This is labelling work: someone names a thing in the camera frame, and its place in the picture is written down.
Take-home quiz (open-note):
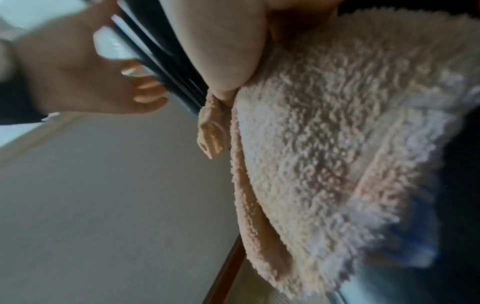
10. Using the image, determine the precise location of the person's left hand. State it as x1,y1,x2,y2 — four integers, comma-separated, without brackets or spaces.
14,0,171,116

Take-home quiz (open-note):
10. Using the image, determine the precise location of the person's right hand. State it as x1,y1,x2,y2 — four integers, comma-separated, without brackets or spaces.
156,0,340,101

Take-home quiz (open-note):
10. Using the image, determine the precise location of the black panel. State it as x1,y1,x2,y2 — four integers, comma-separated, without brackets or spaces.
111,0,212,120

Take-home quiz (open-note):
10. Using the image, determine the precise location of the cream fluffy cloth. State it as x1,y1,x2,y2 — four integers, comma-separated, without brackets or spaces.
196,8,480,300

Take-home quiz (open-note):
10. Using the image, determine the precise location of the person's left forearm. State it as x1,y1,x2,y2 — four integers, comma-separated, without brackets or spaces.
0,39,51,126

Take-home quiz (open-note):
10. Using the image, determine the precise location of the brown wooden trim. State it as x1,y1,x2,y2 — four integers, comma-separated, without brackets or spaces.
201,236,246,304

